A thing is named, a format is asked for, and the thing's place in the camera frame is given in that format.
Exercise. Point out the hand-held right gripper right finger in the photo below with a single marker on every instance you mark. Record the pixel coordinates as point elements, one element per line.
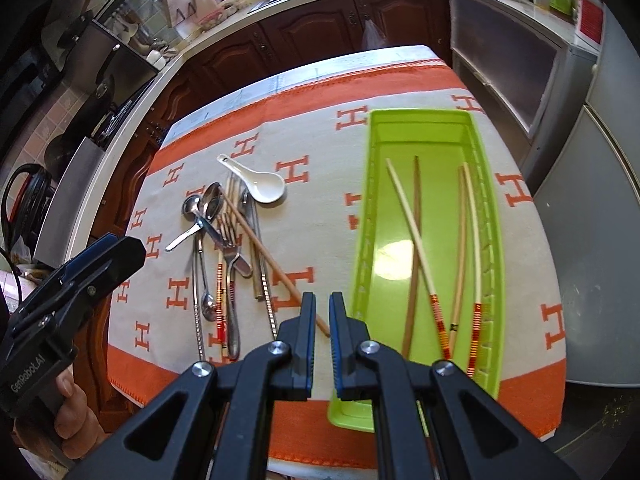
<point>336,345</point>

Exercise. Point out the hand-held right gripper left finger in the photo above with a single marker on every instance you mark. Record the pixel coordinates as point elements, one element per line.
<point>309,340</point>

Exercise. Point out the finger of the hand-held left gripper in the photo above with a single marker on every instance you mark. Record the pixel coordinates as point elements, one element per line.
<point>125,257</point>
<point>85,261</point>

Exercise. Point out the twisted metal chopstick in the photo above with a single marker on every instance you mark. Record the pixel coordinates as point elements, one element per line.
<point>198,310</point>
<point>267,300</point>

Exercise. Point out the light wooden chopstick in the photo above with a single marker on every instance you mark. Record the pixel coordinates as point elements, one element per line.
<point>270,265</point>

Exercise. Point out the long thin metal spoon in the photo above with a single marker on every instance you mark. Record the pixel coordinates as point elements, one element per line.
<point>207,305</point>

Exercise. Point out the large metal spoon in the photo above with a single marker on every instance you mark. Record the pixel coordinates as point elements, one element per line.
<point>212,197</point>

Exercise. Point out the green plastic tray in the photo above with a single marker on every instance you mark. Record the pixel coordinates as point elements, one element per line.
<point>390,240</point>

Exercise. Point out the person's left hand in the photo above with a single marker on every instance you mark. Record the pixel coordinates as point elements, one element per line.
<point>75,420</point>

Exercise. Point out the stainless steel panel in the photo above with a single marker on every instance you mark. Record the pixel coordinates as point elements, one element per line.
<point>70,200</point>

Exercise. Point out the black gas stove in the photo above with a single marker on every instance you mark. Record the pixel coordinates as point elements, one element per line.
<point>115,125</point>

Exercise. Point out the tan chopstick with black mark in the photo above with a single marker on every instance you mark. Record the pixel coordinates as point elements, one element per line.
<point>459,260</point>

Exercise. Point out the orange and beige printed tablecloth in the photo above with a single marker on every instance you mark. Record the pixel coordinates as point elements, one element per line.
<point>325,185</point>

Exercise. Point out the white ceramic spoon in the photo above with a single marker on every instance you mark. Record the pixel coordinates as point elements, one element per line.
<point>267,187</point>

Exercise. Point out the white cutting board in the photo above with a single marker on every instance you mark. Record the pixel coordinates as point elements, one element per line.
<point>175,0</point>

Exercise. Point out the grey refrigerator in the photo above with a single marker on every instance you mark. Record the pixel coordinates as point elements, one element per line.
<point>600,185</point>

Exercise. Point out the hanging plastic bag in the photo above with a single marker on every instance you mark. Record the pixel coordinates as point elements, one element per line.
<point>374,37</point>

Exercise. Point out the silver cabinet with frosted doors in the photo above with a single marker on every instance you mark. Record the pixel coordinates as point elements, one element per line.
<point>500,60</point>

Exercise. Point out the red sign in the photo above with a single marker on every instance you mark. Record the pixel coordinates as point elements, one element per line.
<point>591,17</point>

